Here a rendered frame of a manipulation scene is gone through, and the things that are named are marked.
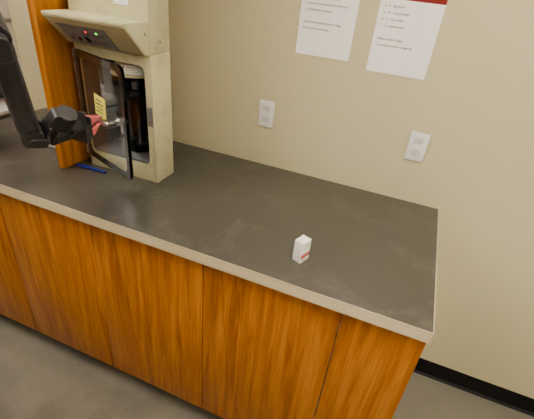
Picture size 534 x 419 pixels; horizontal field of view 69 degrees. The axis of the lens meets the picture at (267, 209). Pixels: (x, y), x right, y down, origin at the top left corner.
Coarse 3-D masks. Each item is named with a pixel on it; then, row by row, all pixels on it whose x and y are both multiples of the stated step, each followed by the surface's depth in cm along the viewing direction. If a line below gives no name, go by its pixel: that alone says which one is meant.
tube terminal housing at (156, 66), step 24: (72, 0) 129; (96, 0) 125; (144, 0) 119; (168, 24) 131; (96, 48) 134; (168, 48) 135; (144, 72) 131; (168, 72) 139; (168, 96) 142; (168, 120) 146; (168, 144) 151; (144, 168) 150; (168, 168) 156
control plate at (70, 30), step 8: (64, 24) 123; (72, 32) 127; (80, 32) 125; (88, 32) 123; (96, 32) 121; (104, 32) 120; (72, 40) 132; (80, 40) 130; (96, 40) 126; (104, 40) 124; (112, 48) 127
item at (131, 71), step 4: (120, 64) 136; (124, 64) 136; (128, 64) 136; (132, 64) 136; (124, 68) 136; (128, 68) 136; (132, 68) 136; (136, 68) 136; (140, 68) 137; (124, 72) 136; (128, 72) 136; (132, 72) 136; (136, 72) 136; (140, 72) 137; (128, 76) 136; (132, 76) 136; (136, 76) 137; (140, 76) 137; (144, 76) 138
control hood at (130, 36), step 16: (48, 16) 122; (64, 16) 119; (80, 16) 118; (96, 16) 122; (112, 16) 125; (64, 32) 129; (112, 32) 118; (128, 32) 115; (144, 32) 122; (128, 48) 124; (144, 48) 123
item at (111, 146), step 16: (80, 64) 136; (96, 64) 129; (112, 64) 122; (96, 80) 132; (112, 80) 125; (112, 96) 129; (112, 112) 132; (112, 128) 136; (96, 144) 149; (112, 144) 140; (128, 144) 133; (112, 160) 144; (128, 160) 136; (128, 176) 140
